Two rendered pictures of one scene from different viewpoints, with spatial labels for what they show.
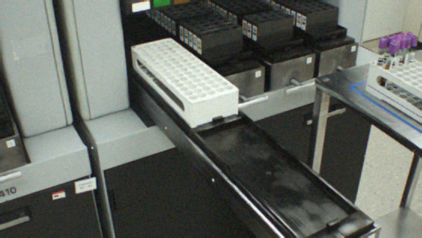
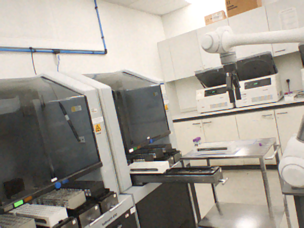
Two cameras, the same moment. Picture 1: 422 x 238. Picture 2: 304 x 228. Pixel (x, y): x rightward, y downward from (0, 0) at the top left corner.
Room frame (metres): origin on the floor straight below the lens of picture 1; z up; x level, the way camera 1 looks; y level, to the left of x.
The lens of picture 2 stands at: (-0.79, 0.78, 1.32)
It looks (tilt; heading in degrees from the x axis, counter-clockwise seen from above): 4 degrees down; 333
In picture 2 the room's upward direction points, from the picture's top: 12 degrees counter-clockwise
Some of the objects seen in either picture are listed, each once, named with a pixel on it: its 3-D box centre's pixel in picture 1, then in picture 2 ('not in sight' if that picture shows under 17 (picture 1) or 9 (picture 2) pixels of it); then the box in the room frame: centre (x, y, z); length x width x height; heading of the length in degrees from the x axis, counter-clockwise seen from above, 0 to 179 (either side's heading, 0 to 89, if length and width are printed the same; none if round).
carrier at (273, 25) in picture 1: (273, 30); (158, 153); (1.10, -0.16, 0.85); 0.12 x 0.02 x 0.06; 119
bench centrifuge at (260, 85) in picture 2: not in sight; (256, 79); (1.91, -2.34, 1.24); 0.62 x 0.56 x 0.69; 120
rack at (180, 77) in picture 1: (179, 79); (147, 168); (0.87, 0.06, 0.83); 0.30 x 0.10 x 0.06; 29
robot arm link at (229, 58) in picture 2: not in sight; (228, 59); (0.35, -0.34, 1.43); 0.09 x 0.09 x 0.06
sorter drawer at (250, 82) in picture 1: (177, 38); not in sight; (1.23, 0.09, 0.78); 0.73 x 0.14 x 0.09; 29
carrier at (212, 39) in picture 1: (220, 42); (148, 159); (1.03, -0.02, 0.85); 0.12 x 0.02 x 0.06; 120
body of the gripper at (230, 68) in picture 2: not in sight; (230, 71); (0.35, -0.34, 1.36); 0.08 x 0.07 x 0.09; 119
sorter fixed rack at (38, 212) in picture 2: not in sight; (40, 215); (0.69, 0.77, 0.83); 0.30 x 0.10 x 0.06; 29
